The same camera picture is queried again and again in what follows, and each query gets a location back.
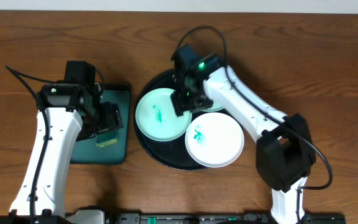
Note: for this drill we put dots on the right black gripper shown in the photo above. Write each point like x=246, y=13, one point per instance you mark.
x=180, y=106

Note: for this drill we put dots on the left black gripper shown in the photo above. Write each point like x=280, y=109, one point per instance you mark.
x=112, y=116

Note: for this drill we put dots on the green yellow sponge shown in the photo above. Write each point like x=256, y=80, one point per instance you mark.
x=107, y=138

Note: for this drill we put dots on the mint green plate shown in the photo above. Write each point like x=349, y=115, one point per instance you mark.
x=156, y=118
x=212, y=107

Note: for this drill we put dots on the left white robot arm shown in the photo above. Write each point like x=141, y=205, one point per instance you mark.
x=69, y=110

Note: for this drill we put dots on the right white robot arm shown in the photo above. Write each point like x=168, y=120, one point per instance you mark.
x=284, y=154

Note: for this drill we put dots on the black rectangular sponge tray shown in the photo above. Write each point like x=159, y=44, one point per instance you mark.
x=88, y=152

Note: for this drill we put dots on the round black tray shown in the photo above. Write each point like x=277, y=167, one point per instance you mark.
x=170, y=153

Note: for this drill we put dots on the white plate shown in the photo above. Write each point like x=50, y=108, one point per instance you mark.
x=214, y=140

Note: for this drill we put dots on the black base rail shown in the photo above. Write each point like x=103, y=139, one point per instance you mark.
x=98, y=216

